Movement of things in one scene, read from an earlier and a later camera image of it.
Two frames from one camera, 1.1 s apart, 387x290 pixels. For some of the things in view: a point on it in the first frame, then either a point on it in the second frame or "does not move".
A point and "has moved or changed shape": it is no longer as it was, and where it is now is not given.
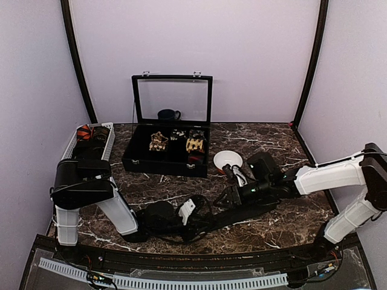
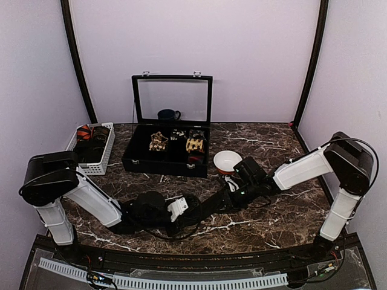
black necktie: (240, 215) has moved or changed shape
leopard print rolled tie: (158, 142) does not move
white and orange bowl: (227, 157) does not move
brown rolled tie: (101, 133) does not move
